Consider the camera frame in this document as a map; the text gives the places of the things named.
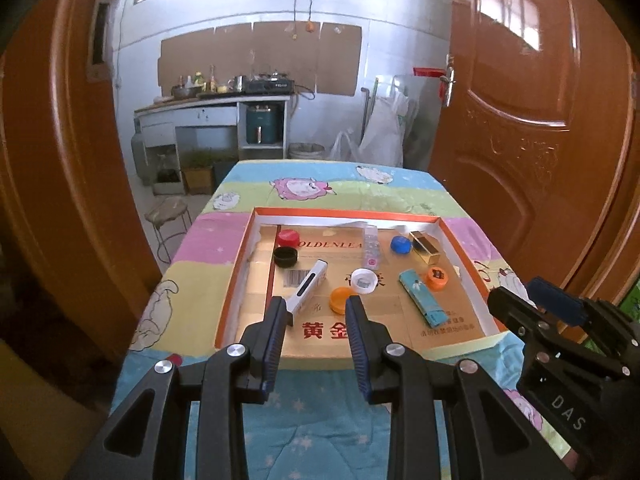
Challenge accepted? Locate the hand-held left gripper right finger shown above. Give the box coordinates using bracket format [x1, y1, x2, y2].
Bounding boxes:
[345, 295, 568, 480]

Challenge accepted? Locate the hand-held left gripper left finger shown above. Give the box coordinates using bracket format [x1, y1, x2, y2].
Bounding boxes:
[67, 296, 288, 480]

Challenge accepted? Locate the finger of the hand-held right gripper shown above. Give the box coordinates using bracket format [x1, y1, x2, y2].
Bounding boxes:
[487, 285, 632, 382]
[525, 276, 640, 357]

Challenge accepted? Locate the plain orange bottle cap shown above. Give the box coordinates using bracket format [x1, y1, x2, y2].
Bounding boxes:
[329, 286, 353, 315]

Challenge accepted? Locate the shallow orange rimmed box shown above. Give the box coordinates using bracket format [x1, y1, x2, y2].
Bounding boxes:
[215, 206, 511, 361]

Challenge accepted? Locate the white bottle cap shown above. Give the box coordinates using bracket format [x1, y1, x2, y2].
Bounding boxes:
[351, 268, 378, 295]

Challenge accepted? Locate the white rectangular box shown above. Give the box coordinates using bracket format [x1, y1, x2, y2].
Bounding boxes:
[282, 259, 329, 323]

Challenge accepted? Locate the teal printed tube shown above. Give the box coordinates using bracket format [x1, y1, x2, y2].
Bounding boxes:
[398, 269, 450, 327]

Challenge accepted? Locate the orange bottle cap black print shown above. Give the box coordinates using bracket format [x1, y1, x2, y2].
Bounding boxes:
[425, 266, 449, 292]

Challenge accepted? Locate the clear plastic tube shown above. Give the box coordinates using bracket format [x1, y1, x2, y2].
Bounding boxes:
[362, 226, 381, 270]

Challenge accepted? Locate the gold lipstick box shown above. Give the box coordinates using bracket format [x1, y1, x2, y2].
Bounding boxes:
[409, 231, 442, 265]

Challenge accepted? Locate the flattened gold cardboard carton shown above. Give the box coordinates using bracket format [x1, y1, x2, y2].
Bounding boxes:
[240, 225, 488, 358]

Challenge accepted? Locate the striped sheep print blanket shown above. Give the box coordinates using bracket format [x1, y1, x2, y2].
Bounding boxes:
[130, 159, 576, 480]

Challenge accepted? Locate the brown wooden door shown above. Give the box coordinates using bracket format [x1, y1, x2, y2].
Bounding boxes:
[430, 0, 640, 311]

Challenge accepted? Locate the round metal stool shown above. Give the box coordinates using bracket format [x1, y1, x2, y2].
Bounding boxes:
[145, 197, 193, 263]

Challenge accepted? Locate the white storage crate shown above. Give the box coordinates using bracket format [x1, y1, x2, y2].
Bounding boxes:
[152, 167, 183, 196]

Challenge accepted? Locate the white bucket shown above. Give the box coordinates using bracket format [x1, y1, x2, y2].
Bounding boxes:
[287, 142, 326, 160]

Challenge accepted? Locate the clear plastic bag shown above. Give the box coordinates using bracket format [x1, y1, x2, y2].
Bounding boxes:
[327, 130, 363, 162]

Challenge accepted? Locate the white hanging sack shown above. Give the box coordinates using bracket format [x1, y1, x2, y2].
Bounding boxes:
[359, 92, 416, 167]

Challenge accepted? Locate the dark green air fryer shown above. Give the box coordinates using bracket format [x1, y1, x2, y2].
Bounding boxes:
[246, 105, 279, 145]

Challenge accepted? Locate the white kitchen counter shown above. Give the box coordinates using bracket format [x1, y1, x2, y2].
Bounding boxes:
[134, 95, 292, 161]

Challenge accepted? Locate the black gas stove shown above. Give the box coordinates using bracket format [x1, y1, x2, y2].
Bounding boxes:
[243, 75, 294, 95]

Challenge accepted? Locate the metal door strike plate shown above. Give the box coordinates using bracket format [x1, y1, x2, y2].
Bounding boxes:
[86, 0, 113, 83]

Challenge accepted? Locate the silver door handle red ribbon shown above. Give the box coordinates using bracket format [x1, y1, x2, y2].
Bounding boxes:
[414, 55, 458, 108]

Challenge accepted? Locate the brown wooden door frame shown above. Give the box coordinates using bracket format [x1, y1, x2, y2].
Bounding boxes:
[0, 0, 168, 376]

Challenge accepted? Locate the cardboard wall covering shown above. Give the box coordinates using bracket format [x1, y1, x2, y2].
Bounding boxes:
[157, 22, 363, 97]

